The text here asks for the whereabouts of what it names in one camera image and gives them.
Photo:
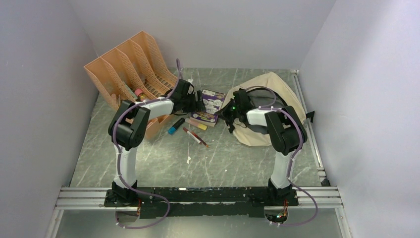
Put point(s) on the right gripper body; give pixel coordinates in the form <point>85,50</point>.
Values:
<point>236,110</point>

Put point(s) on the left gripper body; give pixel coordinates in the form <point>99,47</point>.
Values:
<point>189,103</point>

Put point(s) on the purple book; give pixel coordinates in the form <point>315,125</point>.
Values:
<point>213,102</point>

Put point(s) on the beige canvas backpack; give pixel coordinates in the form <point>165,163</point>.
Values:
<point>282,98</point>

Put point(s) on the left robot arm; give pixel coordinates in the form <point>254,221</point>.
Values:
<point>128,129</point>

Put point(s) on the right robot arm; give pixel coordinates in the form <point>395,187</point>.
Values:
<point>262,108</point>

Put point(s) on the pink yellow highlighter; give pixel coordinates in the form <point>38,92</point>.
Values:
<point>196,124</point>

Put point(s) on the thin orange pen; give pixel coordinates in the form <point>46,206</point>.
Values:
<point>201,140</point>

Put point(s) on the white red-capped marker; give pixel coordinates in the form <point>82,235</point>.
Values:
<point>192,135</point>

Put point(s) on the black blue marker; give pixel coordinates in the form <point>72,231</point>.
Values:
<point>174,128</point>

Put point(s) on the pink-capped glitter bottle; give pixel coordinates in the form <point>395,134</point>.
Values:
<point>140,95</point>

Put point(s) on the orange plastic file organizer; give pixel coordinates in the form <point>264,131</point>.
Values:
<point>137,63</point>

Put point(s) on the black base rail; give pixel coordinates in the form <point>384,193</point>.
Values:
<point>153,202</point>

